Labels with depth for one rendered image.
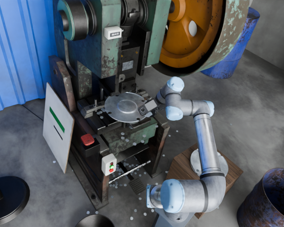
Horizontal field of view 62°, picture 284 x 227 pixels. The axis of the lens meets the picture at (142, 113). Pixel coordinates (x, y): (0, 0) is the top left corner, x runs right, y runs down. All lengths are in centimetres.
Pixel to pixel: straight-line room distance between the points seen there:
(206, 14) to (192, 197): 93
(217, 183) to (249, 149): 180
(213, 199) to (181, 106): 40
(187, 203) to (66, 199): 129
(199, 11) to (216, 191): 93
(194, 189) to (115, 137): 75
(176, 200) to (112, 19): 80
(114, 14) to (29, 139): 162
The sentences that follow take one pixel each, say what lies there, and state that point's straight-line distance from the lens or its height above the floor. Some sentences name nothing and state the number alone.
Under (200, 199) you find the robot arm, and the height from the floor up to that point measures 103.
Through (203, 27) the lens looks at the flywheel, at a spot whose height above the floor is 130.
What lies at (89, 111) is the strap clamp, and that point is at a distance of 153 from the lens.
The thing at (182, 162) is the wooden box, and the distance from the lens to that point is 185.
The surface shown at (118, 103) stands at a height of 79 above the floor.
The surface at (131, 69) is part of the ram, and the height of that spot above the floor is 103.
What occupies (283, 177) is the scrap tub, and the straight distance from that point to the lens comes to 211.
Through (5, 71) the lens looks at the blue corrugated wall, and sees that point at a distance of 255.
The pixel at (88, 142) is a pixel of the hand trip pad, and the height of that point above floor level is 76.
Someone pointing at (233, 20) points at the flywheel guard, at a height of 141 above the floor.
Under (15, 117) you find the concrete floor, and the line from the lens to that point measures 268.
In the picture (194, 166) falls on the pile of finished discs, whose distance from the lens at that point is 183.
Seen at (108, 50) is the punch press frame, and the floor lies 122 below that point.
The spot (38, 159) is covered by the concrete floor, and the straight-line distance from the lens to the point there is 226.
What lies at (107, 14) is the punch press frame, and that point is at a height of 139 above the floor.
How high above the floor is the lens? 179
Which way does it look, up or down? 43 degrees down
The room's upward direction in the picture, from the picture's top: 10 degrees clockwise
